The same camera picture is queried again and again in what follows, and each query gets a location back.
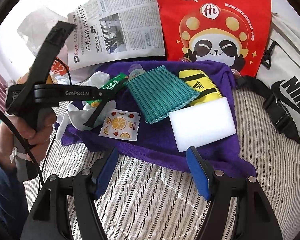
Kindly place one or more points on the white waist bag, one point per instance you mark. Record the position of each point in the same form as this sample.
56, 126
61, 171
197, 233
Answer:
285, 62

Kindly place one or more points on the yellow pouch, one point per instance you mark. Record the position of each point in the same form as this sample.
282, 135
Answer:
190, 78

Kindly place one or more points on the white plastic shopping bag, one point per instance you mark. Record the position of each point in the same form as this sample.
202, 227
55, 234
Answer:
32, 25

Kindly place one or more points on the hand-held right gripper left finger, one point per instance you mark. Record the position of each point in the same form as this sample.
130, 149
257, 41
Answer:
106, 172

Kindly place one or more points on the purple towel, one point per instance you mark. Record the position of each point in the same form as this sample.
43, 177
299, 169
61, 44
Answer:
160, 140

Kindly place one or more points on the striped bed quilt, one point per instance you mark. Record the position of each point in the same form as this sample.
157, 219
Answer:
152, 205

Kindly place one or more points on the fruit print wipe packet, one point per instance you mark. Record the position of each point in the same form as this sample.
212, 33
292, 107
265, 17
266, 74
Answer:
118, 123

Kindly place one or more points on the folded newspaper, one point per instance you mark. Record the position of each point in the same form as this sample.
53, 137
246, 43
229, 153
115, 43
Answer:
127, 30

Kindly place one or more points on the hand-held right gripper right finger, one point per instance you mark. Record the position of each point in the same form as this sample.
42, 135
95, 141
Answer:
198, 175

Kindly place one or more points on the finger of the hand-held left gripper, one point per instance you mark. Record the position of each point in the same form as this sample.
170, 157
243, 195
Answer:
97, 112

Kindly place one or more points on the white sponge block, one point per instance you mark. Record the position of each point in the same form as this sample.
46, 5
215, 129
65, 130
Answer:
202, 122

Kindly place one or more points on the person's left hand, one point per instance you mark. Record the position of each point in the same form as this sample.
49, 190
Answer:
12, 135

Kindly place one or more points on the teal scrubbing cloth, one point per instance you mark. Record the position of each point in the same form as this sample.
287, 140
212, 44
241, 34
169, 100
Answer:
160, 92

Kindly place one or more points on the red paper bag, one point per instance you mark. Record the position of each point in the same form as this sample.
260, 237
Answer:
170, 30

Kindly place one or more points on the green packet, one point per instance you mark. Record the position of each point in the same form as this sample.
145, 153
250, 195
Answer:
113, 83

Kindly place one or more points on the person's left forearm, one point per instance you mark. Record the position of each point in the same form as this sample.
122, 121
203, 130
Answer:
7, 192

